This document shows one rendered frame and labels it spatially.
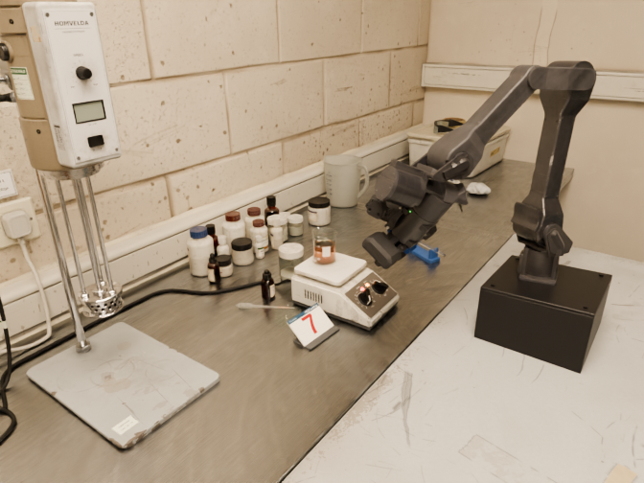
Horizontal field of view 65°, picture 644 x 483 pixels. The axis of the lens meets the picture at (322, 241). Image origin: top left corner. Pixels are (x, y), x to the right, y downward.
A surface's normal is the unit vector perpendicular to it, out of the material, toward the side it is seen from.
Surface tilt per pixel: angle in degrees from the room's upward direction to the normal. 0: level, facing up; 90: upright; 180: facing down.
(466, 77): 90
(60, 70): 90
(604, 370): 0
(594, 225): 90
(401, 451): 0
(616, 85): 90
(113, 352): 0
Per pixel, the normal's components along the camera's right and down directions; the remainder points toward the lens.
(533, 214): -0.94, 0.22
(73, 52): 0.81, 0.23
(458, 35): -0.59, 0.34
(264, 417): -0.01, -0.91
